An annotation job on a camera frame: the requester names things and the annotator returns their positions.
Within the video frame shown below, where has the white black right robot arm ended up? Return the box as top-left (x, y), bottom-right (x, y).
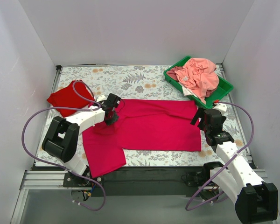
top-left (191, 103), bottom-right (278, 224)

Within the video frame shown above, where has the dusty rose t shirt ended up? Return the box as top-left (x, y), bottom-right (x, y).
top-left (166, 66), bottom-right (185, 82)

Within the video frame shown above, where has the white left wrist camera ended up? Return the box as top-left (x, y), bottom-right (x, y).
top-left (96, 95), bottom-right (108, 102)

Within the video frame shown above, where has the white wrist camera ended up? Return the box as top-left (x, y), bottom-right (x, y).
top-left (96, 95), bottom-right (108, 102)
top-left (213, 100), bottom-right (227, 115)

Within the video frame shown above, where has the magenta t shirt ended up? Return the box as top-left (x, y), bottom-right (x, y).
top-left (82, 99), bottom-right (201, 178)

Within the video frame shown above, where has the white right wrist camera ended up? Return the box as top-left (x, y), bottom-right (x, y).
top-left (213, 100), bottom-right (227, 115)

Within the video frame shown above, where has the aluminium front frame rail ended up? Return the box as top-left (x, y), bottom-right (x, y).
top-left (11, 167), bottom-right (280, 224)

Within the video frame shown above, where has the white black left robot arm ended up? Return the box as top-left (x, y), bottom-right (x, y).
top-left (42, 93), bottom-right (121, 187)

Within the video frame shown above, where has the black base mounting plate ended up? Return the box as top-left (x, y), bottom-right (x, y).
top-left (63, 162), bottom-right (217, 197)

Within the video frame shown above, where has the green plastic bin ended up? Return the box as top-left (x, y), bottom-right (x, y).
top-left (163, 56), bottom-right (233, 109)

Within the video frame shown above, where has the salmon pink t shirt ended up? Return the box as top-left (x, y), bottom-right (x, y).
top-left (175, 58), bottom-right (219, 104)

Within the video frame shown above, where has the white garment in bin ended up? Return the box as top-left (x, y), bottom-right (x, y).
top-left (182, 85), bottom-right (194, 96)

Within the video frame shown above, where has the folded red t shirt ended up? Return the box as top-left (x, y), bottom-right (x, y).
top-left (47, 80), bottom-right (94, 109)

